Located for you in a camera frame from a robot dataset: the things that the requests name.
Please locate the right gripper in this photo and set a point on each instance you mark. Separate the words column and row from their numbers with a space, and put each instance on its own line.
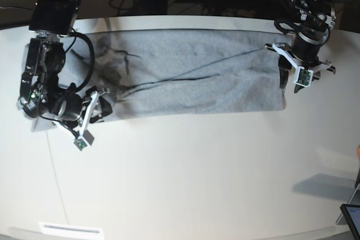
column 73, row 113

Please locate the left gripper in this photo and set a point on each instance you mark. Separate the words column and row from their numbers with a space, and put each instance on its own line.
column 304, row 51

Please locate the grey T-shirt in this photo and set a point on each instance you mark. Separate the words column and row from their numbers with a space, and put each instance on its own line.
column 191, row 74

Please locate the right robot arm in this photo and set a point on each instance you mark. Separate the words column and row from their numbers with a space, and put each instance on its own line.
column 40, row 93

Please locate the white label strip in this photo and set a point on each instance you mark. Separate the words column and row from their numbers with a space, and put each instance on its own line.
column 70, row 231

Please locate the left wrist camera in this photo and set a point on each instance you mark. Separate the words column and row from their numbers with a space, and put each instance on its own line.
column 303, row 77

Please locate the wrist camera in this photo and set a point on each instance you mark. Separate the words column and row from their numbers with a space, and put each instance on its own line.
column 303, row 77
column 84, row 140

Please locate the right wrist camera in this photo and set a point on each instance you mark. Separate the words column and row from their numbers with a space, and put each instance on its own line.
column 84, row 140

